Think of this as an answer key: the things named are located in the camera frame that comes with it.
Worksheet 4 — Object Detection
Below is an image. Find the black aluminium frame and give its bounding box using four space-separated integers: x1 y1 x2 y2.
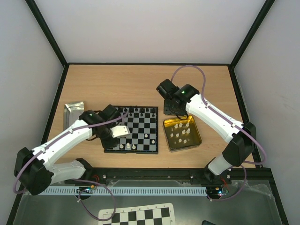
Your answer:
7 0 288 225

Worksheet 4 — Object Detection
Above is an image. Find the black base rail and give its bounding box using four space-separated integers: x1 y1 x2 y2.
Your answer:
89 170 233 185

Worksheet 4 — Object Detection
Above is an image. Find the white slotted cable duct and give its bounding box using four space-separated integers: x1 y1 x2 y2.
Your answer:
41 186 207 196

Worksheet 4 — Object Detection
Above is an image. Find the printed checkerboard sheet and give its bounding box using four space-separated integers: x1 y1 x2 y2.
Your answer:
98 203 176 225

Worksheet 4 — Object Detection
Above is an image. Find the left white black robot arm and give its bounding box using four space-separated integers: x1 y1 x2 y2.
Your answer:
13 105 128 195

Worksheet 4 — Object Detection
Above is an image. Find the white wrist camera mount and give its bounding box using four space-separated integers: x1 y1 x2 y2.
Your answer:
111 125 130 138

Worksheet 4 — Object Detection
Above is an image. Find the black silver chess board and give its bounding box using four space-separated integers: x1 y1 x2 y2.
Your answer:
104 105 158 154

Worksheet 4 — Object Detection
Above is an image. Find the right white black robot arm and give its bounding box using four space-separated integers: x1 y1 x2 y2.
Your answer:
157 79 256 184

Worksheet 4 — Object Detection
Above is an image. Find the silver gold tin lid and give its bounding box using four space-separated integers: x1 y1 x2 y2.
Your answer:
63 101 85 131

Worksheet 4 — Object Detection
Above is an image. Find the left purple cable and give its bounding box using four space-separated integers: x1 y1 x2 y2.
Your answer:
13 112 129 221

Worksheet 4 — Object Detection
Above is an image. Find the gold tin with pieces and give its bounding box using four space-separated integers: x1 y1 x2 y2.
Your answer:
163 115 202 152

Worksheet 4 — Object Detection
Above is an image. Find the black phone corner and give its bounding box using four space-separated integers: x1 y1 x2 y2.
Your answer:
202 220 215 225

